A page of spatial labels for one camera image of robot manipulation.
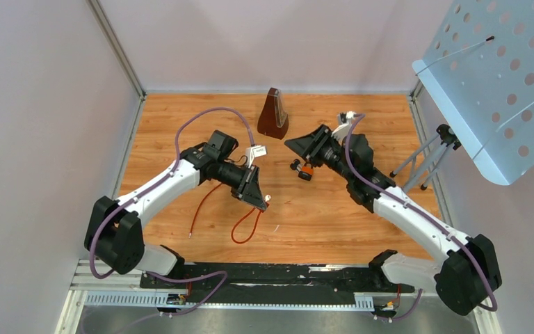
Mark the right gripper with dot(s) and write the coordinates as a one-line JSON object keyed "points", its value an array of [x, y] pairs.
{"points": [[308, 147]]}

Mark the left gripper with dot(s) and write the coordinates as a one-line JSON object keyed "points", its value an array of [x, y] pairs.
{"points": [[256, 198]]}

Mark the orange black padlock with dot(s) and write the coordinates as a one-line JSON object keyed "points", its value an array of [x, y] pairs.
{"points": [[305, 171]]}

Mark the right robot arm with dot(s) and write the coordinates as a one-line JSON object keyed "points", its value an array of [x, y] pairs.
{"points": [[464, 271]]}

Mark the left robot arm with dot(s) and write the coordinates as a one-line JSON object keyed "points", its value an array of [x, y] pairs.
{"points": [[115, 229]]}

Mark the brown wooden metronome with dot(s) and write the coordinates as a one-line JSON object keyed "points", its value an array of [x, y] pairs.
{"points": [[273, 120]]}

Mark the blue perforated metal stand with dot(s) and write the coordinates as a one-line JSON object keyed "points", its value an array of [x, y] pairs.
{"points": [[479, 71]]}

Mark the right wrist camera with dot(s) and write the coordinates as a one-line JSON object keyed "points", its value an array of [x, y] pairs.
{"points": [[345, 121]]}

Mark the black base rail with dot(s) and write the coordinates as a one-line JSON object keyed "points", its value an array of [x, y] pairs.
{"points": [[278, 281]]}

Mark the white cable duct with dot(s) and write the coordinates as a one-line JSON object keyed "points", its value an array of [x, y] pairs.
{"points": [[357, 302]]}

